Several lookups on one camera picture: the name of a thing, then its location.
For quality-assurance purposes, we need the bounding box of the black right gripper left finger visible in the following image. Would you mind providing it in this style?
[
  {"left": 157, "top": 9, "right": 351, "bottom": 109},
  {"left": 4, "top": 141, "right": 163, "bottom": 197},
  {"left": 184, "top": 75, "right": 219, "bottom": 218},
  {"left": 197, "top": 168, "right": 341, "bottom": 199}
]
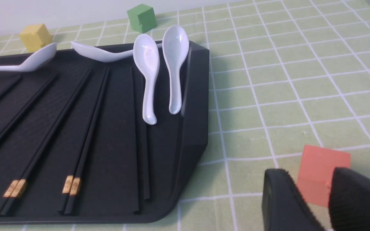
[{"left": 262, "top": 169, "right": 325, "bottom": 231}]

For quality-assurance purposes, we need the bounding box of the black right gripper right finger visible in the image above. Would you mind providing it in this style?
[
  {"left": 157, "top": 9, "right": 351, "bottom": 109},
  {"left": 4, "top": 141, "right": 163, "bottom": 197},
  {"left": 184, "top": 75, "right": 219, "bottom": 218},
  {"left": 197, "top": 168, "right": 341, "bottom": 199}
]
[{"left": 328, "top": 167, "right": 370, "bottom": 231}]

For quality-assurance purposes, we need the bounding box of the orange-red cube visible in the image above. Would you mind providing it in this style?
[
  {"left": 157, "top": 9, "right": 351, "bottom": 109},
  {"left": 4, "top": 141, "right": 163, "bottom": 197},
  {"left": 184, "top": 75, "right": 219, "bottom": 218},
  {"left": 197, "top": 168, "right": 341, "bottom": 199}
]
[{"left": 296, "top": 145, "right": 351, "bottom": 208}]

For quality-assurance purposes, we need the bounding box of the green checkered tablecloth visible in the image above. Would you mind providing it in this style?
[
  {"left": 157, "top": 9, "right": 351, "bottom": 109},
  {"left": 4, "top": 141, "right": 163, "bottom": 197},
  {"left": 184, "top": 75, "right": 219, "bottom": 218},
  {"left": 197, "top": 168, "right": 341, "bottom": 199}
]
[{"left": 0, "top": 0, "right": 370, "bottom": 231}]

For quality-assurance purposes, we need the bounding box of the white ceramic spoon rightmost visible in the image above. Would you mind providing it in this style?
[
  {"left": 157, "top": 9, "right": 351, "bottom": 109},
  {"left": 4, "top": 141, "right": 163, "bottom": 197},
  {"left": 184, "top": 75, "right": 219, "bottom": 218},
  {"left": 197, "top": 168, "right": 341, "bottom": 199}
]
[{"left": 163, "top": 25, "right": 190, "bottom": 115}]

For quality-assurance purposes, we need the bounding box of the black chopstick gold band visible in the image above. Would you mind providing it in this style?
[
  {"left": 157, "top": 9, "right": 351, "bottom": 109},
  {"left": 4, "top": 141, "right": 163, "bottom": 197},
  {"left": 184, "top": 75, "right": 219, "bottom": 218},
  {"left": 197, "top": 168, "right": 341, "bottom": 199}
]
[
  {"left": 0, "top": 69, "right": 92, "bottom": 216},
  {"left": 58, "top": 68, "right": 108, "bottom": 215},
  {"left": 0, "top": 69, "right": 90, "bottom": 216},
  {"left": 64, "top": 68, "right": 110, "bottom": 215}
]

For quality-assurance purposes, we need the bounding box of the black plastic tray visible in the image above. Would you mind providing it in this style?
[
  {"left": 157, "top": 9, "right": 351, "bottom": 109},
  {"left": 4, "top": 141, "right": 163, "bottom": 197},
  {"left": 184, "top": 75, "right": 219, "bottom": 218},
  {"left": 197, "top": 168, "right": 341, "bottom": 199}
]
[{"left": 0, "top": 41, "right": 210, "bottom": 225}]

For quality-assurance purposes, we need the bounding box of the green cube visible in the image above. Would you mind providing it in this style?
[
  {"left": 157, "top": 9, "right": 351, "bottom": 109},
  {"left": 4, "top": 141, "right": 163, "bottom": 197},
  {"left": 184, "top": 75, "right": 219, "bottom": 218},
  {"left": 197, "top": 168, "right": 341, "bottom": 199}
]
[{"left": 127, "top": 4, "right": 157, "bottom": 33}]

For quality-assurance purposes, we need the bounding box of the white ceramic spoon lying middle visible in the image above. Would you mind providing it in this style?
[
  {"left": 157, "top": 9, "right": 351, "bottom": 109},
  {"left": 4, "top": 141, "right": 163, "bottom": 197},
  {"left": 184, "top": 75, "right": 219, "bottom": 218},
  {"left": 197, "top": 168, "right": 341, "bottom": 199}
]
[{"left": 71, "top": 41, "right": 163, "bottom": 63}]

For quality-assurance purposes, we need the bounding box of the white ceramic spoon left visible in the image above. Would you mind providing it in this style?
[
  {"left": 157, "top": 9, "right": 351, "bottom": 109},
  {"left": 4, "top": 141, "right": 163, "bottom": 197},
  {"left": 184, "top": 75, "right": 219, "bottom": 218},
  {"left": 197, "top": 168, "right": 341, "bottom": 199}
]
[{"left": 0, "top": 42, "right": 57, "bottom": 72}]

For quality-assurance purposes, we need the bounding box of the black chopstick far left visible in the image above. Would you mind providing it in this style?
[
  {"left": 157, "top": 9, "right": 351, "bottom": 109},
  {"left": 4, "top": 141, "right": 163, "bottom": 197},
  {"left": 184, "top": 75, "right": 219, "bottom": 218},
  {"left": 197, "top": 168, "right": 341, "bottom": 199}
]
[{"left": 0, "top": 72, "right": 58, "bottom": 141}]

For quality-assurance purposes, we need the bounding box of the yellow cube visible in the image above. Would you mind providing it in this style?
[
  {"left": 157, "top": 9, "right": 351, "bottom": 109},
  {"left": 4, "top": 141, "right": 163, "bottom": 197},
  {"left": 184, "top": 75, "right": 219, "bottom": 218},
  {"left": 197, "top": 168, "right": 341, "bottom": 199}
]
[{"left": 19, "top": 23, "right": 53, "bottom": 53}]

